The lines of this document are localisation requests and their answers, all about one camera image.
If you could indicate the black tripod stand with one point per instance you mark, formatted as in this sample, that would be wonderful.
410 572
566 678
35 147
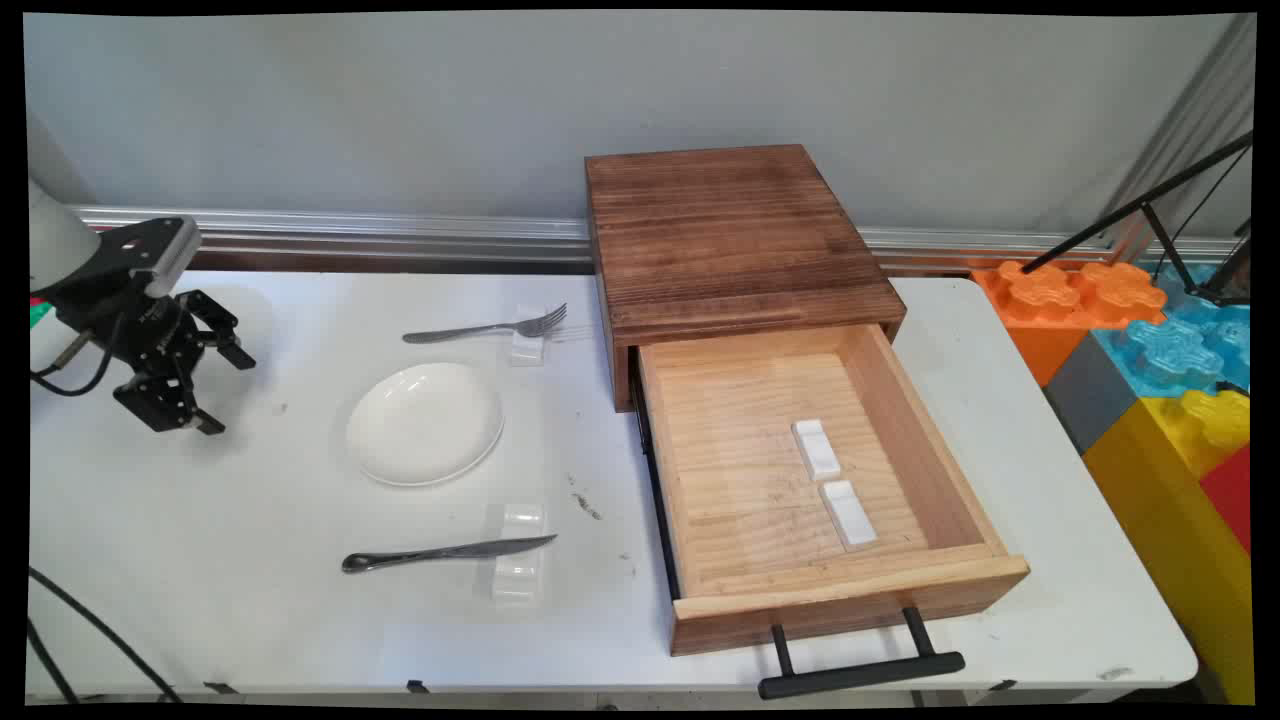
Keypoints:
1130 212

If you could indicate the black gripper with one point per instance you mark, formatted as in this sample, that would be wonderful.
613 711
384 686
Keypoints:
135 330

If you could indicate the long white cutlery rest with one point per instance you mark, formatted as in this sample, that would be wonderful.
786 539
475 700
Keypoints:
517 580

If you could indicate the blue plastic block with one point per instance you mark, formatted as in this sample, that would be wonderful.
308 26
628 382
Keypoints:
1170 350

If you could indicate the yellow plastic block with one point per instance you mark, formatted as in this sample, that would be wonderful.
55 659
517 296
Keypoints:
1160 500

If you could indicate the red plastic block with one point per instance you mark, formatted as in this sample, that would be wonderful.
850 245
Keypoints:
1230 495

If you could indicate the dark wooden cabinet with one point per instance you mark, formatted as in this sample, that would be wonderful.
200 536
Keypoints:
730 230

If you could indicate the white round plate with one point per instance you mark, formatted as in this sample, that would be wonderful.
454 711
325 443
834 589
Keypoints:
425 425

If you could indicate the aluminium wall rail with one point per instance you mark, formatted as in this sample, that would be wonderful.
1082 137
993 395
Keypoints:
350 235

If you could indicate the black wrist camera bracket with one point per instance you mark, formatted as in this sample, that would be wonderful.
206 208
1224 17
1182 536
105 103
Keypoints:
150 250

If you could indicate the black drawer slide rail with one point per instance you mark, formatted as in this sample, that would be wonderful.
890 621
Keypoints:
660 520

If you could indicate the white rest block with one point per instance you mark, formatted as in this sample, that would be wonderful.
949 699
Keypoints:
817 450
850 515

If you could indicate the small white cutlery rest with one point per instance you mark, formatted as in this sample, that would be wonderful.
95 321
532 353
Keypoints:
527 350

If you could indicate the steel table knife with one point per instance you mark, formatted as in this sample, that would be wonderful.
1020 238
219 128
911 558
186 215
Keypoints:
450 550

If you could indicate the steel fork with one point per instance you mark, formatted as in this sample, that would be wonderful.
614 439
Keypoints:
470 330

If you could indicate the orange plastic block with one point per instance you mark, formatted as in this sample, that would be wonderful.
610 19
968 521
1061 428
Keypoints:
1045 300

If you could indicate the light wooden drawer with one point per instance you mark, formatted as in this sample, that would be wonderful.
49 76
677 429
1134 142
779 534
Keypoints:
740 470

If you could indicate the grey plastic block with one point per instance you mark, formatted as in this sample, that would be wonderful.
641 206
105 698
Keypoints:
1090 395

